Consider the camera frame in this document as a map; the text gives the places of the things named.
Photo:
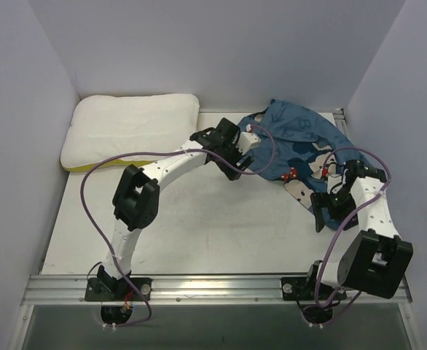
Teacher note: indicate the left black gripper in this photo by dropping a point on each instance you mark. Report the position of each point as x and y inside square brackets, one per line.
[235, 160]

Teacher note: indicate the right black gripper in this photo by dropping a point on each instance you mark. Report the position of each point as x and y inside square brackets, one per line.
[325, 203]

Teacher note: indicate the blue cartoon print pillowcase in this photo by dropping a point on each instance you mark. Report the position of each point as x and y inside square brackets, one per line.
[296, 143]

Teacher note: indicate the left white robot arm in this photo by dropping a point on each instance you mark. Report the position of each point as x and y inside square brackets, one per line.
[136, 199]

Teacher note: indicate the aluminium front rail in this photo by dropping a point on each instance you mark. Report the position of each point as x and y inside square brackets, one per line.
[164, 290]

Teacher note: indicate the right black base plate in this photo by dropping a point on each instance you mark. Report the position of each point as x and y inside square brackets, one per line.
[298, 288]

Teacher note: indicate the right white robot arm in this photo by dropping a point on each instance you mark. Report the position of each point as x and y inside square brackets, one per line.
[376, 260]

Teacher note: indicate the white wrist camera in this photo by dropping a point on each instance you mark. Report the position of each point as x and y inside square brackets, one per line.
[335, 182]
[247, 141]

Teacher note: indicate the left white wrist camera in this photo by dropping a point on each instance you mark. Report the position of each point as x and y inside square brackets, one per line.
[247, 141]

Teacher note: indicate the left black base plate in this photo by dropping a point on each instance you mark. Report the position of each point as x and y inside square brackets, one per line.
[97, 291]

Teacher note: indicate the white pillow with yellow edge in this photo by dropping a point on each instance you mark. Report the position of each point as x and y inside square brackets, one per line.
[105, 126]

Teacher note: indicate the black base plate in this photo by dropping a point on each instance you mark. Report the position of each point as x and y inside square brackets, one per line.
[298, 288]
[97, 291]

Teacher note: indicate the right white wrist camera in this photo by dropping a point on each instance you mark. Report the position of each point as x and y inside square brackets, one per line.
[335, 182]

